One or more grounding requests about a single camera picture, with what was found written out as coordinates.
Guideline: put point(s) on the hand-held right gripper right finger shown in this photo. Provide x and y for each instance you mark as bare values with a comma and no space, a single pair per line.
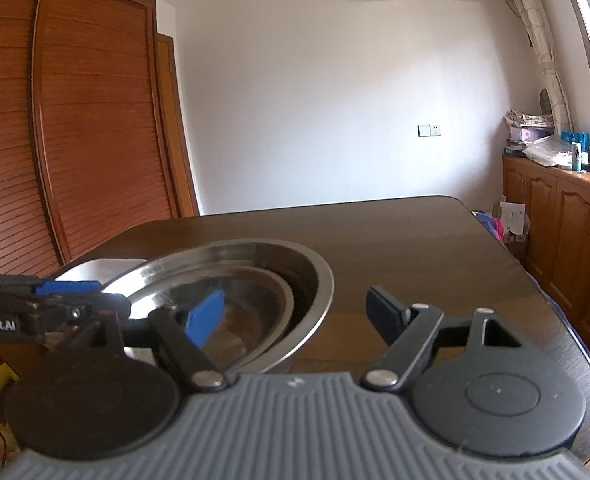
382,316

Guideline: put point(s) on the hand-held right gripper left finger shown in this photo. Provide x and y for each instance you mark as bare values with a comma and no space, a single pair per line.
205,319

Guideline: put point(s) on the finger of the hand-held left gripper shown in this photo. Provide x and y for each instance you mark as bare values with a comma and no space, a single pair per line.
102,305
70,287

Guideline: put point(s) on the medium steel bowl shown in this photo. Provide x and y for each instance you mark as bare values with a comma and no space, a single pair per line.
270,310

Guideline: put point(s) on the large steel bowl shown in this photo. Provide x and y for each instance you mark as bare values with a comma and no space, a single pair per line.
315,310

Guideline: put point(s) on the colourful cloth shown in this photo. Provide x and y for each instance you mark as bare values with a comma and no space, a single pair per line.
490,225

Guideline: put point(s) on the brown slatted wooden wardrobe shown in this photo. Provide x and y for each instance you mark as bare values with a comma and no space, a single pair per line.
75,135

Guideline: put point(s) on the cardboard box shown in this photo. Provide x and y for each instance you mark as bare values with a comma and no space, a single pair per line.
515,225

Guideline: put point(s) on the wooden side cabinet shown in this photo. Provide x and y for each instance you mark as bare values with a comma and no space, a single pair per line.
565,230

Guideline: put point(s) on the clear plastic bag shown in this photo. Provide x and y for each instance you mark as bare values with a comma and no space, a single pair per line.
547,152

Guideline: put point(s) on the pile of papers and cloth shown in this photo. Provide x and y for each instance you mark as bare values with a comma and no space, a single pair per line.
527,127

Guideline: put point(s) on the blue can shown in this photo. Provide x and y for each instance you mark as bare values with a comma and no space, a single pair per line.
576,156

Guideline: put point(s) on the patterned curtain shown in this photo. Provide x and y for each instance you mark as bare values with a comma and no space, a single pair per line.
540,45

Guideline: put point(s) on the white wall switch plate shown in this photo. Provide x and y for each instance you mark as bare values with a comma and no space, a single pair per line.
429,130

